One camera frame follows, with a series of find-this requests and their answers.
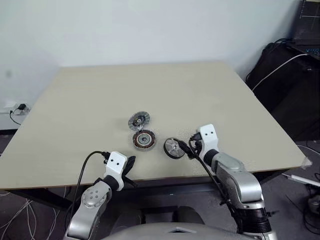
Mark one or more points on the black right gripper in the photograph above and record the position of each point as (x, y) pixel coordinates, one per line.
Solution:
(198, 149)

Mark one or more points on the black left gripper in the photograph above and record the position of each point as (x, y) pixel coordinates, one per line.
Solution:
(127, 172)

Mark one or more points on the silver spoked rotor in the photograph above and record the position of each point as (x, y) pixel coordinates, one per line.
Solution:
(172, 149)

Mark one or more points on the motor housing with copper windings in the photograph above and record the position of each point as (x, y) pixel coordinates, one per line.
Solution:
(144, 139)

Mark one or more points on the round hinged motor lid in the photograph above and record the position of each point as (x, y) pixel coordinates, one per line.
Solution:
(139, 120)

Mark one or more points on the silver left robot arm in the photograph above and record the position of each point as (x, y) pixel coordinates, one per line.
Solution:
(91, 197)

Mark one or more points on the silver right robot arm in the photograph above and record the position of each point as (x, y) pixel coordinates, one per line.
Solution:
(237, 180)

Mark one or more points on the large black bag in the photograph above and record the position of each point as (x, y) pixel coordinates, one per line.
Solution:
(287, 95)

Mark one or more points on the white bar on floor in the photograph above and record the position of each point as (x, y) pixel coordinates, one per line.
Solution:
(303, 180)

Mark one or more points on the clear tape on table corner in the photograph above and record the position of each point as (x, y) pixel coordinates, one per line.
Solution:
(307, 163)

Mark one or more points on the black plug-in charger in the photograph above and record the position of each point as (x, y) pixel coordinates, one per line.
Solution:
(21, 107)

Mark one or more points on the white power strip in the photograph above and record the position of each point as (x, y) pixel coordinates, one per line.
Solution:
(10, 106)

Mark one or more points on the black laptop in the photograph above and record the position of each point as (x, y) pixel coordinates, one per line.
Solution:
(307, 25)

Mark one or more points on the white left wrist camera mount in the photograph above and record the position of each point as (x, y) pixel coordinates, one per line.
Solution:
(115, 162)

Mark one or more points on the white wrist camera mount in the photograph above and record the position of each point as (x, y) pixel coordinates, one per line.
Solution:
(208, 136)
(115, 162)

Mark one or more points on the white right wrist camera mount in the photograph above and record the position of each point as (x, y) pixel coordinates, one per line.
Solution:
(208, 136)

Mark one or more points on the black table frame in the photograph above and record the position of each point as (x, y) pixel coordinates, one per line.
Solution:
(175, 188)

